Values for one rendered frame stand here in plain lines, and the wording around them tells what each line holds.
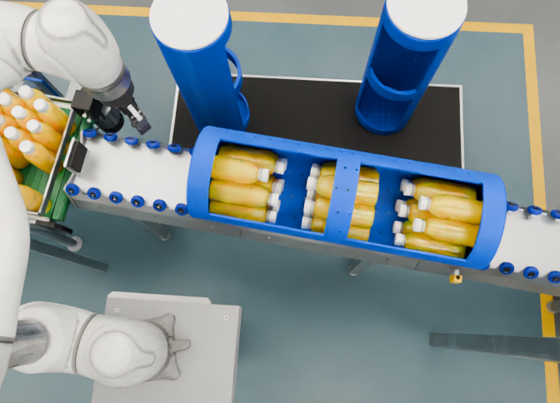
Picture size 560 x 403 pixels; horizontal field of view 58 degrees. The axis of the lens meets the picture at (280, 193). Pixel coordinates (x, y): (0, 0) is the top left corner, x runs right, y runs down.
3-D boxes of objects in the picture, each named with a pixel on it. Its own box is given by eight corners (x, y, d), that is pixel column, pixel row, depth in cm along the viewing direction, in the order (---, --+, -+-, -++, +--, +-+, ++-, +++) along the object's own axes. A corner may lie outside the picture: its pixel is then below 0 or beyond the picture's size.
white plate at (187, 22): (183, 64, 170) (184, 66, 171) (244, 14, 174) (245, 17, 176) (132, 12, 176) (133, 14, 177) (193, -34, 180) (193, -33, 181)
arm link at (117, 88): (102, 35, 92) (114, 52, 98) (62, 65, 91) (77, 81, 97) (132, 67, 90) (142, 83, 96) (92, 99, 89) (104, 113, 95)
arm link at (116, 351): (160, 388, 134) (136, 399, 113) (96, 373, 136) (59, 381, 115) (176, 326, 138) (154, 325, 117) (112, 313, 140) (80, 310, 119)
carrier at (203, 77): (219, 153, 255) (261, 117, 260) (184, 67, 171) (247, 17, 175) (183, 115, 261) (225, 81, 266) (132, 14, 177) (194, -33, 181)
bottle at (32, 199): (30, 215, 172) (-1, 201, 154) (33, 195, 173) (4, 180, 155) (50, 216, 171) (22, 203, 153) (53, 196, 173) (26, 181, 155)
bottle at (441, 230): (484, 252, 143) (418, 241, 144) (477, 244, 149) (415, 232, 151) (491, 230, 141) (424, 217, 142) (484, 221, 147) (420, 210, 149)
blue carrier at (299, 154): (467, 278, 157) (506, 258, 130) (196, 227, 163) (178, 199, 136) (473, 193, 166) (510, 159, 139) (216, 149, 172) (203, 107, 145)
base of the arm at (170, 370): (194, 376, 140) (190, 378, 135) (116, 388, 140) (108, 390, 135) (188, 310, 145) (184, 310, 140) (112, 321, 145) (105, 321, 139)
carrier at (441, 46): (356, 82, 264) (353, 133, 257) (386, -33, 179) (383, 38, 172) (410, 87, 263) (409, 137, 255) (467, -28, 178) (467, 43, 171)
